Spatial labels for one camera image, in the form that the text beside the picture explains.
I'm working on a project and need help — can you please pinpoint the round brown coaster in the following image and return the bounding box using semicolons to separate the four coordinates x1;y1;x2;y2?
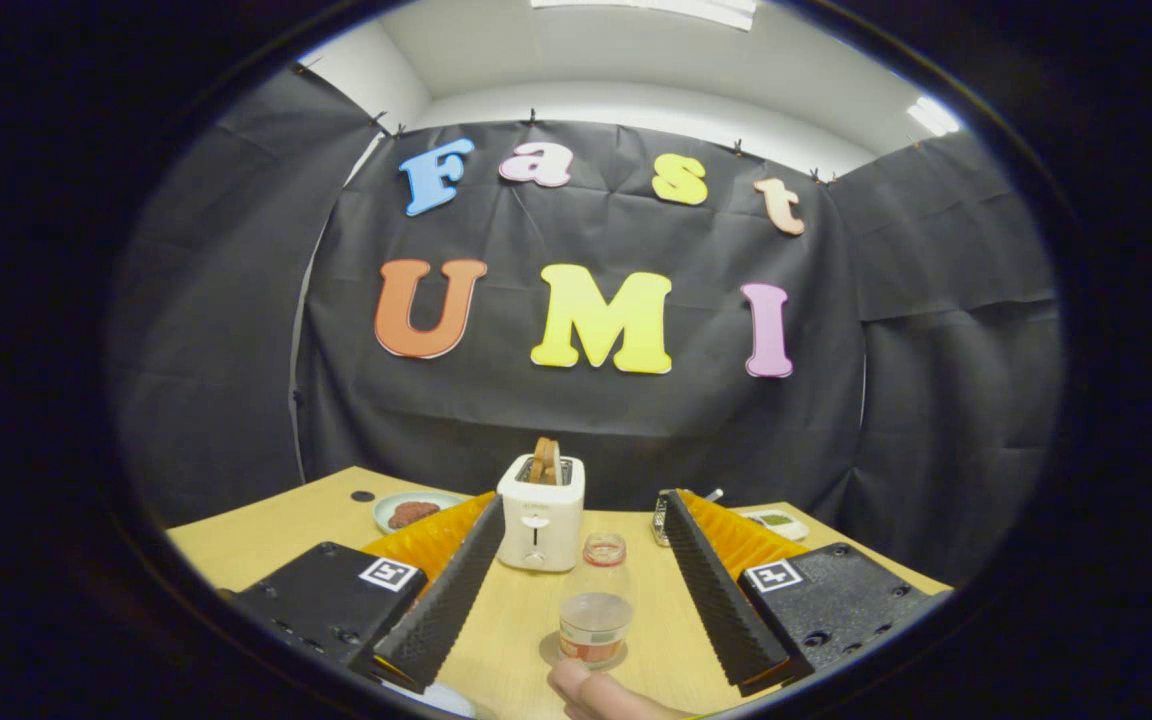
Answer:
539;630;629;673

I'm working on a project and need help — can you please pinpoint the black backdrop cloth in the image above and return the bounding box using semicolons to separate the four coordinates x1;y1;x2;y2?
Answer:
111;65;1067;586

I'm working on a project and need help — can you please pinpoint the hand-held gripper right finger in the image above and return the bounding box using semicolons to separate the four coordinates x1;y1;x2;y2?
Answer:
661;488;952;698

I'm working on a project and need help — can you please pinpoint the long ceiling light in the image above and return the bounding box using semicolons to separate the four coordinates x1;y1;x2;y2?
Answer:
531;0;757;31

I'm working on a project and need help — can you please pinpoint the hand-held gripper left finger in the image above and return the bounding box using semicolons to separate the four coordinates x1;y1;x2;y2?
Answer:
226;490;507;696

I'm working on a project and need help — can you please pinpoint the small white dish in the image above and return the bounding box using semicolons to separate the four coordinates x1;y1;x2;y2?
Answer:
741;509;810;543

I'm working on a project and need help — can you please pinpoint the pale green plate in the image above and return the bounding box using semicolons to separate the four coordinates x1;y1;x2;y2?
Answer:
373;490;467;536

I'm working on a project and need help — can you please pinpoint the wooden table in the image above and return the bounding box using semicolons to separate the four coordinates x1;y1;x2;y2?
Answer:
166;466;952;720

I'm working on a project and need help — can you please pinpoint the small ceiling light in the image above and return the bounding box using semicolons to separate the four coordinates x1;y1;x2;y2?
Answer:
906;95;964;138

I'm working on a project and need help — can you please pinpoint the clear plastic juice bottle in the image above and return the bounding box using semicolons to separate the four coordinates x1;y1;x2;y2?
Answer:
558;532;637;669

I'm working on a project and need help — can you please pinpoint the white toaster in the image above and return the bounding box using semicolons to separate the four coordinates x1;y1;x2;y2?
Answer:
496;453;587;573

